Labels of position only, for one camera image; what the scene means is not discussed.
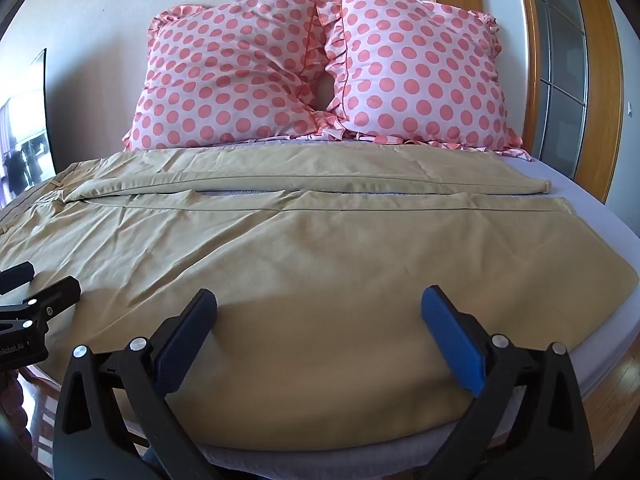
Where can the bed with lavender sheet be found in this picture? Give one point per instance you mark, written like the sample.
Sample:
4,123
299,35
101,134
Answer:
590,240

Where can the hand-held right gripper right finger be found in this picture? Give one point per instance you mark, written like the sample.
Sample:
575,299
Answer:
452,340

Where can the tan bed sheet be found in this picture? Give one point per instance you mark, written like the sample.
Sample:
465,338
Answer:
300,240

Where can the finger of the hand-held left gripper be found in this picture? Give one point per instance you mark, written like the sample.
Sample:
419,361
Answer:
62,292
17,276

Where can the dark framed wall screen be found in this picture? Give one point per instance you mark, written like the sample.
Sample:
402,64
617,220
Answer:
25,125

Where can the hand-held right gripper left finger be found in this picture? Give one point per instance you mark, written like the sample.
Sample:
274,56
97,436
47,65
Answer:
186,332

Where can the pink polka dot pillow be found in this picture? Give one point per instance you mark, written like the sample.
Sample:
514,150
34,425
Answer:
420,70
225,75

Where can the wooden framed glass door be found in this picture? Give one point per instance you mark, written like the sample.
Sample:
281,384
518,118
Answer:
560,65

